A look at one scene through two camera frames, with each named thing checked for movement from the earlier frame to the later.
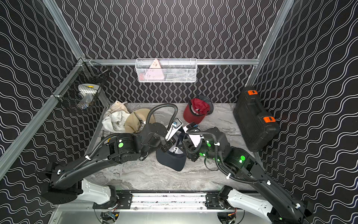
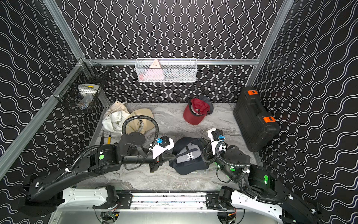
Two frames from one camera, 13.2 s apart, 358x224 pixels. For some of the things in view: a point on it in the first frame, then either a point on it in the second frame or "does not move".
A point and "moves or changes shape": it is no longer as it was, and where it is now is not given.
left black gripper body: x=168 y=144 to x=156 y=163
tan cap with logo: x=137 y=120 does not move
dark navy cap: x=173 y=157 moves or changes shape
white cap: x=115 y=122 does not move
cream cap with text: x=119 y=106 does not move
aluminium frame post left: x=62 y=23 does not move
